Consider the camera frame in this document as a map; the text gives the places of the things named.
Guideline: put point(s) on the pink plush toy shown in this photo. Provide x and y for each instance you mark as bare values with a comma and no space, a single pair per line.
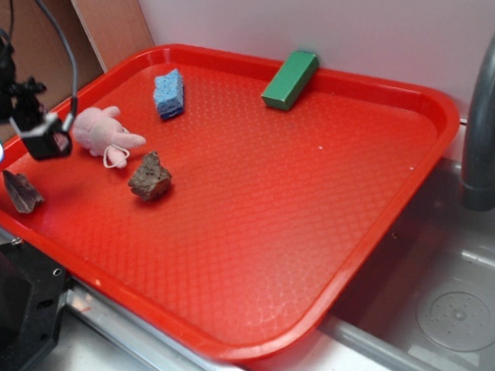
102,134

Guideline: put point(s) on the brown wood chip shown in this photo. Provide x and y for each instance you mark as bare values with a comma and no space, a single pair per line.
24,196

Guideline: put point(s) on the red plastic tray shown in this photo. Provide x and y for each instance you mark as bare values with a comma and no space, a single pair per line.
269,214

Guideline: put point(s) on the blue sponge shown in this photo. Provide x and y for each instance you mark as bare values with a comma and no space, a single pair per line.
169,95

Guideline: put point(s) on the green rectangular block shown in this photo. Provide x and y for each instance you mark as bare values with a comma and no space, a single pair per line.
290,80

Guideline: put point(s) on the cardboard panel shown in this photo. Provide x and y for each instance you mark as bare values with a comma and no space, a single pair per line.
115,29

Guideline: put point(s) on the grey faucet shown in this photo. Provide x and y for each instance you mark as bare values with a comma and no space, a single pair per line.
478,165

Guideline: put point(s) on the grey sink basin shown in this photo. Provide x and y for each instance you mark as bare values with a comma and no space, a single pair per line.
424,300

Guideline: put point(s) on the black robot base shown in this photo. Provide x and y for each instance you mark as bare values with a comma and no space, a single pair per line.
32,296

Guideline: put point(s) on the brown rock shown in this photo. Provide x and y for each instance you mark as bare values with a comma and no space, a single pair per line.
150,180

